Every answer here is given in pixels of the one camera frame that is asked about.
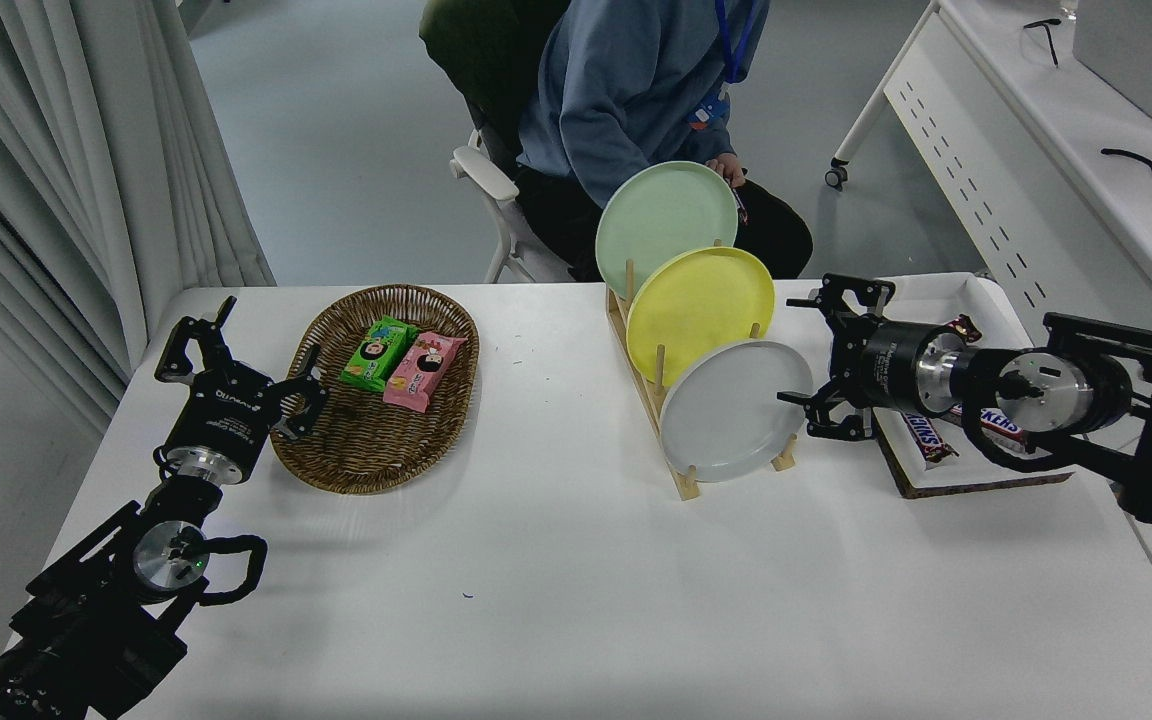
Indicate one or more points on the grey laptop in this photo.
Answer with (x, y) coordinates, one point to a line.
(1136, 50)

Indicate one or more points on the person's hand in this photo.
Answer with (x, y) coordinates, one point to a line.
(731, 170)

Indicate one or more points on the office chair with white armrest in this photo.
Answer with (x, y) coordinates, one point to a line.
(486, 60)

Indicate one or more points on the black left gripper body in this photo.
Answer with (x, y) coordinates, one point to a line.
(226, 415)

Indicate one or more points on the person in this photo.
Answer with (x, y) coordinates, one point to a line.
(616, 90)

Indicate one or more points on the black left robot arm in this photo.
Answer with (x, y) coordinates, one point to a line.
(86, 620)

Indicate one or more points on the dark pen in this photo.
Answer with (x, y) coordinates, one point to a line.
(740, 203)

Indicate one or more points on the yellow plate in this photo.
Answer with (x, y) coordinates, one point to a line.
(701, 310)

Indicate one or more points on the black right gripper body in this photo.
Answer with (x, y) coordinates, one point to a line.
(886, 365)

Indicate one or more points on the pale green plate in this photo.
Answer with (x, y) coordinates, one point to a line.
(661, 220)

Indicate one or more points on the Snickers bar with English print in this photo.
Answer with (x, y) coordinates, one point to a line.
(998, 426)
(926, 437)

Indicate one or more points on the Snickers bar with Chinese print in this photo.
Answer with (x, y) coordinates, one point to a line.
(966, 327)

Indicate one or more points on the wooden plate rack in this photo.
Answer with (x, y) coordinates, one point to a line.
(688, 486)

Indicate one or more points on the pale grey curtain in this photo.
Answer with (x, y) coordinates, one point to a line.
(36, 150)

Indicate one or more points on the white tray with brown base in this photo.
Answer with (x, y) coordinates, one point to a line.
(936, 300)

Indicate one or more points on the brown oval wicker basket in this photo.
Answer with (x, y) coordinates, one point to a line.
(366, 450)

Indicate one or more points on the white desk with perforated panel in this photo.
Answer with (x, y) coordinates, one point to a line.
(1036, 200)

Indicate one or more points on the pink snack pack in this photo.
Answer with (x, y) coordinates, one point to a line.
(421, 375)

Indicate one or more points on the black glasses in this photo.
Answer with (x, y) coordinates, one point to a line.
(1048, 30)

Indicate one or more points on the grey plate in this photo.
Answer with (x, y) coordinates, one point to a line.
(731, 410)

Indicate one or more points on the green snack pack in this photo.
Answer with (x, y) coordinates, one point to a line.
(376, 355)

